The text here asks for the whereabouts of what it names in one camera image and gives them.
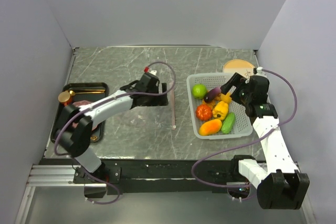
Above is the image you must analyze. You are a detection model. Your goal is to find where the gold cup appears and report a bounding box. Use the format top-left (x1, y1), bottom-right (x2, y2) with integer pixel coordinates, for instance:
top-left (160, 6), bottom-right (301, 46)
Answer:
top-left (58, 91), bottom-right (72, 106)

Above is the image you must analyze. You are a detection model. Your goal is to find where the white plastic basket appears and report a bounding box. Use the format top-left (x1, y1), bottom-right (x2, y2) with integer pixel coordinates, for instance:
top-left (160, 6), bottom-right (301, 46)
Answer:
top-left (186, 73), bottom-right (253, 140)

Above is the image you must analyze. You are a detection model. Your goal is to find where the pink plate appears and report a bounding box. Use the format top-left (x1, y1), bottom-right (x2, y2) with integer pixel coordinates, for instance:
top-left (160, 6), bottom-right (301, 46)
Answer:
top-left (72, 100), bottom-right (91, 128)

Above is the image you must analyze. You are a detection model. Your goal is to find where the green cucumber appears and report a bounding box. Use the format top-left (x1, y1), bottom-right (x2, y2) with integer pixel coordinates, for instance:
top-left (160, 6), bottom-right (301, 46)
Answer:
top-left (221, 112), bottom-right (236, 134)

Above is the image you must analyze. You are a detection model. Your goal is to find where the purple eggplant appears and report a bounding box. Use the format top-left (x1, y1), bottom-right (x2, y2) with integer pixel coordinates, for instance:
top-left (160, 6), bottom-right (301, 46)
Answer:
top-left (203, 87), bottom-right (222, 103)

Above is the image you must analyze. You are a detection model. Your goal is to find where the aluminium rail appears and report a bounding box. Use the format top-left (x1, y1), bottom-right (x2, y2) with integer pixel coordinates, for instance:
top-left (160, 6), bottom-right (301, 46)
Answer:
top-left (14, 163), bottom-right (79, 224)

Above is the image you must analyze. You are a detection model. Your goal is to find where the yellow bell pepper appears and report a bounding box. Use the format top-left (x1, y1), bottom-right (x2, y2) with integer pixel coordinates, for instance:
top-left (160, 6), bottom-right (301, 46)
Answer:
top-left (212, 101), bottom-right (229, 121)

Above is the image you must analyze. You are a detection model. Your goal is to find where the orange fried food piece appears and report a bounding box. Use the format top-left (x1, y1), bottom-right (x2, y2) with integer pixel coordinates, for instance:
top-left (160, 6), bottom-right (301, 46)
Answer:
top-left (210, 95), bottom-right (221, 105)

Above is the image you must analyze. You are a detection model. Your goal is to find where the orange mango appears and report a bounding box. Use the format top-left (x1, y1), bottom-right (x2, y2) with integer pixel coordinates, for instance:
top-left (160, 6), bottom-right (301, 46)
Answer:
top-left (198, 119), bottom-right (222, 136)

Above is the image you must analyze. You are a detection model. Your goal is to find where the beige round plate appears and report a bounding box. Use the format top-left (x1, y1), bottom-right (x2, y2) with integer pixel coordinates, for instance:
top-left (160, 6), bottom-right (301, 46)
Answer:
top-left (223, 59), bottom-right (255, 79)

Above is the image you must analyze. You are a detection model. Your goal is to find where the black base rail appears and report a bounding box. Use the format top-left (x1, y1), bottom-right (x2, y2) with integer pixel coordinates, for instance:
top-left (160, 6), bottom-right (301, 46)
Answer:
top-left (39, 156), bottom-right (252, 198)

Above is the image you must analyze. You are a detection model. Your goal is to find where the green apple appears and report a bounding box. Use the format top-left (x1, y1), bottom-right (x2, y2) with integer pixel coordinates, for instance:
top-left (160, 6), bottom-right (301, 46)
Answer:
top-left (192, 84), bottom-right (207, 100)

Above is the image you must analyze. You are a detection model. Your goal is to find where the clear zip top bag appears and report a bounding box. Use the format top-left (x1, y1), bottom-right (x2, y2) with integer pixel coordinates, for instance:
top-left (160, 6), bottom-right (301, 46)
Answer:
top-left (120, 90), bottom-right (176, 130)

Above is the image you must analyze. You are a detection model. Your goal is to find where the gold spoon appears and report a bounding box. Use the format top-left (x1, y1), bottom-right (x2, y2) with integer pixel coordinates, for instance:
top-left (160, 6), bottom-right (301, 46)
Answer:
top-left (68, 89), bottom-right (105, 96)

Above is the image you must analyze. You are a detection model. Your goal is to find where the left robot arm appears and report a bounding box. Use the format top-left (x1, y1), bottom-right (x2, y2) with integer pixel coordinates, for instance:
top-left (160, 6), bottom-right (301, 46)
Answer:
top-left (52, 72), bottom-right (169, 183)

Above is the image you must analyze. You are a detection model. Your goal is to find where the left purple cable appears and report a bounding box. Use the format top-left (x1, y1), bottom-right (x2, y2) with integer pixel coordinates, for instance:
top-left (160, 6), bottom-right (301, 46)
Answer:
top-left (54, 61), bottom-right (176, 205)

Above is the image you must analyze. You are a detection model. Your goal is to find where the black tray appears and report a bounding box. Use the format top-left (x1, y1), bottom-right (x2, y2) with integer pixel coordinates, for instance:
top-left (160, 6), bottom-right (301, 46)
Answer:
top-left (62, 82), bottom-right (109, 143)

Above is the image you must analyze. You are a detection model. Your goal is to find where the purple cable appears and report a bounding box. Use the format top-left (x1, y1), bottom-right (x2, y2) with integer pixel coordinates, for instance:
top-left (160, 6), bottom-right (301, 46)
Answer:
top-left (191, 68), bottom-right (298, 201)
top-left (54, 61), bottom-right (176, 205)

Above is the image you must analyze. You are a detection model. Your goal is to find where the orange pumpkin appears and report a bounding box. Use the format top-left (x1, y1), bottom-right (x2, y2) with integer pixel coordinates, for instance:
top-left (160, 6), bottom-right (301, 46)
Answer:
top-left (195, 104), bottom-right (212, 121)

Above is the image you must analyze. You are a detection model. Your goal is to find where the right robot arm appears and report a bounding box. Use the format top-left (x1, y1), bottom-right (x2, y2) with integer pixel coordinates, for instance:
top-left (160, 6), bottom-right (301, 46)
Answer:
top-left (221, 71), bottom-right (310, 210)

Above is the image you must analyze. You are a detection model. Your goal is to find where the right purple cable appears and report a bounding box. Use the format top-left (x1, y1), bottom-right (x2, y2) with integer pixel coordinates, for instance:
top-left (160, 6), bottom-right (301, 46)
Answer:
top-left (191, 68), bottom-right (298, 201)

